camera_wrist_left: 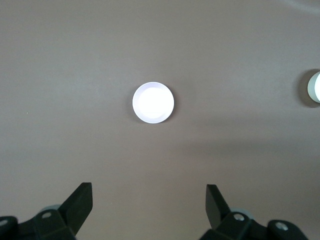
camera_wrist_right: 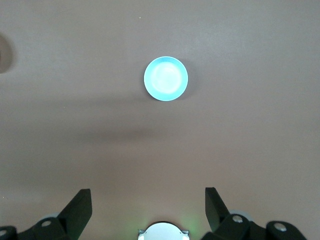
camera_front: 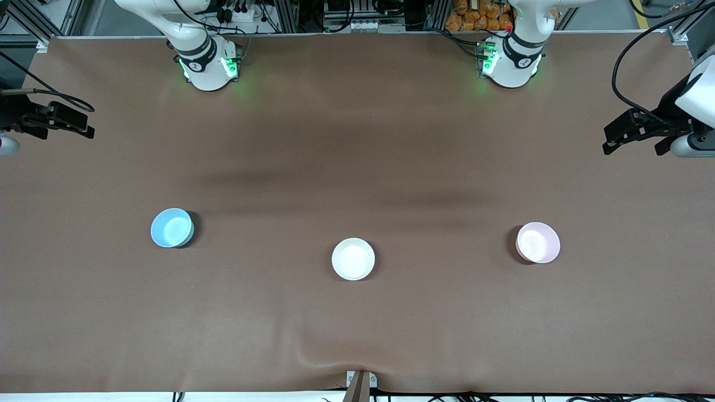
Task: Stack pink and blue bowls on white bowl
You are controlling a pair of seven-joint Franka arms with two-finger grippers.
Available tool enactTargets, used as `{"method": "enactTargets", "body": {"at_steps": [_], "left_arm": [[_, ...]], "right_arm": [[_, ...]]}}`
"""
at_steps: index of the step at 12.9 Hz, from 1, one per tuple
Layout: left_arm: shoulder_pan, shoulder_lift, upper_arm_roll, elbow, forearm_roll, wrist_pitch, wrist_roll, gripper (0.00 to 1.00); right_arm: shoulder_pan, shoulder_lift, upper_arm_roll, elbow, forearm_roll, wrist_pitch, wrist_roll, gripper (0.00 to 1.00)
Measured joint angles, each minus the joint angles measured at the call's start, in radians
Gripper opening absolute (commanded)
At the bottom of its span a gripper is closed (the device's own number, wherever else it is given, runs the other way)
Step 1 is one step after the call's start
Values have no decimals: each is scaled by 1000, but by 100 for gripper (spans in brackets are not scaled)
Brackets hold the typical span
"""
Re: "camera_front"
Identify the pink bowl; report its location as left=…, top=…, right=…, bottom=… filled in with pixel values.
left=516, top=222, right=561, bottom=264

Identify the blue bowl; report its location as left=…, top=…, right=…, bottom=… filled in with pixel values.
left=150, top=208, right=195, bottom=248

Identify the white bowl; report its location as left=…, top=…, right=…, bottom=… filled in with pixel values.
left=331, top=238, right=376, bottom=281

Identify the orange snack bags pile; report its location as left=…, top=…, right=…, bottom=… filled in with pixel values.
left=445, top=0, right=514, bottom=32

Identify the white power strip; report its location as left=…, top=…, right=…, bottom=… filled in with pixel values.
left=215, top=3, right=260, bottom=24

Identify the brown table cover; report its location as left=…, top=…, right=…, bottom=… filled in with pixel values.
left=0, top=31, right=715, bottom=394

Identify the brown wooden bar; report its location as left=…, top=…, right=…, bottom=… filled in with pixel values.
left=342, top=373, right=370, bottom=402

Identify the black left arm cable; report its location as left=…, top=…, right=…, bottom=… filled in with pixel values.
left=612, top=3, right=715, bottom=121

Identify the aluminium frame profile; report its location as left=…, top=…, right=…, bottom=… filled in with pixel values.
left=279, top=0, right=299, bottom=33
left=425, top=0, right=447, bottom=31
left=0, top=0, right=84, bottom=48
left=668, top=0, right=715, bottom=63

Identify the grey metal bracket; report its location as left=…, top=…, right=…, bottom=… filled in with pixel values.
left=346, top=370, right=378, bottom=389

